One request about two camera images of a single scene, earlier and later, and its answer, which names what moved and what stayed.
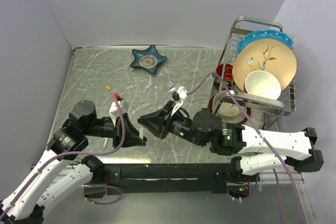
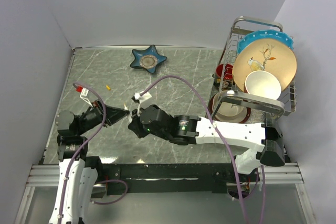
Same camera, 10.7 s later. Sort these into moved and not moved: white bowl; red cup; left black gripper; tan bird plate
Moved: left black gripper
Not moved: red cup; tan bird plate; white bowl
